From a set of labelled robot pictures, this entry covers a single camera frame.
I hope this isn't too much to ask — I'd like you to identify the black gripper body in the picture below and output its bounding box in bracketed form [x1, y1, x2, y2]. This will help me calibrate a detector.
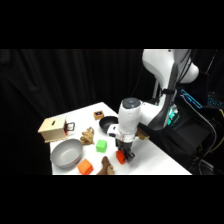
[114, 138, 135, 154]

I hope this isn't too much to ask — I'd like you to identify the red cube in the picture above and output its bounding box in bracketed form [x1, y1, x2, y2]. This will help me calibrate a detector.
[115, 150, 127, 165]

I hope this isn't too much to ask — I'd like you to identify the green cube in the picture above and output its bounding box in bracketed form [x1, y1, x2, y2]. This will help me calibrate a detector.
[95, 139, 108, 154]

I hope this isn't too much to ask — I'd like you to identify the black bowl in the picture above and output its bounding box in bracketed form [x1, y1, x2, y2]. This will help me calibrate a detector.
[98, 115, 120, 135]

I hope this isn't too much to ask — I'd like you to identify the orange cube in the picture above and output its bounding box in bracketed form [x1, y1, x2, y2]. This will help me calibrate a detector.
[77, 158, 94, 176]

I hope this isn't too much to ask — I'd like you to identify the grey bowl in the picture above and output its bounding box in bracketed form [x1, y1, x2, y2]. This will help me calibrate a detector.
[50, 138, 85, 169]

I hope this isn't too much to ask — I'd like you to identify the brown plush toy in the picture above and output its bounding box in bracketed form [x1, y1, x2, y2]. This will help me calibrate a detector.
[96, 155, 116, 176]

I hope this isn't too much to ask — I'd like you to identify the tan plush toy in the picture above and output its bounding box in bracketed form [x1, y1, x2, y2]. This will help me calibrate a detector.
[79, 126, 96, 146]

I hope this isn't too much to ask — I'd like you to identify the small wooden block blue dot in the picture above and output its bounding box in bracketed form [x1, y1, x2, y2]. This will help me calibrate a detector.
[93, 110, 104, 121]

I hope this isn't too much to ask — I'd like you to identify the small black red object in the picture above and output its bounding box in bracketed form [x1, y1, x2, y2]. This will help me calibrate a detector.
[65, 121, 76, 133]

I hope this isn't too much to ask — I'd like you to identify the green base light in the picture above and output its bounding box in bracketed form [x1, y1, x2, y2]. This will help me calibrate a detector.
[167, 104, 180, 126]

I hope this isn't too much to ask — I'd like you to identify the black robot stand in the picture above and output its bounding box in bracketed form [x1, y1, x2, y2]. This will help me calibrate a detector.
[133, 99, 215, 169]

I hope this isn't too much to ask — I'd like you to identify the light wooden box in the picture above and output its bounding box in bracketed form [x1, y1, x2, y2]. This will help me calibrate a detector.
[37, 116, 69, 144]

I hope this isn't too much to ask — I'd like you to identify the dark screen with blue lines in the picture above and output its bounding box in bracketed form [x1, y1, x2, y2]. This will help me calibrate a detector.
[180, 88, 224, 111]

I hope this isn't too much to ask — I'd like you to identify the black curtain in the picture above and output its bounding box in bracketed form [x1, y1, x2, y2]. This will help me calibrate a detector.
[0, 49, 224, 176]

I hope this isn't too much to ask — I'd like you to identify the tan wrist camera box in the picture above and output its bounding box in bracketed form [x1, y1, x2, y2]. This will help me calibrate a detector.
[135, 128, 151, 141]

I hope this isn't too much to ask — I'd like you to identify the black cable bundle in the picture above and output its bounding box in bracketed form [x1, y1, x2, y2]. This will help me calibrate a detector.
[186, 101, 219, 176]

